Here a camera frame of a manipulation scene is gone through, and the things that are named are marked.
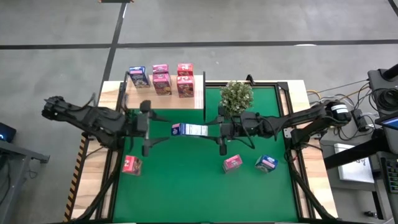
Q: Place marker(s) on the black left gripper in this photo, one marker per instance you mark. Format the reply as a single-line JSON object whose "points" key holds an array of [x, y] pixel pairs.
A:
{"points": [[143, 124]]}

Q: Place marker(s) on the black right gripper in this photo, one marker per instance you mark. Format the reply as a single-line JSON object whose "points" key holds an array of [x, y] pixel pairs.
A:
{"points": [[236, 127]]}

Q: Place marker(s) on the Frosted Flakes cereal box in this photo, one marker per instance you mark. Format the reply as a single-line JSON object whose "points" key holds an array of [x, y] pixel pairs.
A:
{"points": [[192, 129], [266, 163], [139, 77]]}

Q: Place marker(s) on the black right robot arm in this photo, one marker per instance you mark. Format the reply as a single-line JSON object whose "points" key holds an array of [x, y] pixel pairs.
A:
{"points": [[298, 119]]}

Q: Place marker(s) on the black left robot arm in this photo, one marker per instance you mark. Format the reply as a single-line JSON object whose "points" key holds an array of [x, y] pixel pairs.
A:
{"points": [[93, 119]]}

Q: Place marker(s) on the artificial plant in striped pot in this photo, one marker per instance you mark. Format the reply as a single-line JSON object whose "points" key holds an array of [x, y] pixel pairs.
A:
{"points": [[236, 96]]}

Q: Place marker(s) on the yellow and black hazard tape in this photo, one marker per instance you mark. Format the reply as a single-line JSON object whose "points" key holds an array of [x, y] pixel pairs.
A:
{"points": [[74, 183]]}

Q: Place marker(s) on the dark brown object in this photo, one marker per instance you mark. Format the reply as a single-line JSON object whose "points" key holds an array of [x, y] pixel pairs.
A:
{"points": [[115, 1]]}

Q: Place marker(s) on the black diagonal bar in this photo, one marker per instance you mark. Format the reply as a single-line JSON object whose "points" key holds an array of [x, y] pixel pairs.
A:
{"points": [[351, 154]]}

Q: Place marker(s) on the black power adapter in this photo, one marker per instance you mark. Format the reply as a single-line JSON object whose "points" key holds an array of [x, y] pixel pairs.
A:
{"points": [[360, 119]]}

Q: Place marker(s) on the grey desk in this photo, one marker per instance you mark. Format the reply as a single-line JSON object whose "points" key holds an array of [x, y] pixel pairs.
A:
{"points": [[12, 155]]}

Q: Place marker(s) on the dark screen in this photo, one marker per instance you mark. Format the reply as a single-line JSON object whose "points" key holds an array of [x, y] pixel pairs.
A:
{"points": [[6, 132]]}

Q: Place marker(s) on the monitor with blue screen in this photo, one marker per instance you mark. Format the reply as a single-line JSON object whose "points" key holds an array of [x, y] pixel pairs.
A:
{"points": [[390, 123]]}

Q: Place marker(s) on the wooden shelf with black frame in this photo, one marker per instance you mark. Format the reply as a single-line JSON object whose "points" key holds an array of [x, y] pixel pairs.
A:
{"points": [[161, 102]]}

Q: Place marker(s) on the black camera on stand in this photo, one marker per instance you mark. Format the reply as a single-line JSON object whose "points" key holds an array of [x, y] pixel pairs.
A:
{"points": [[387, 99]]}

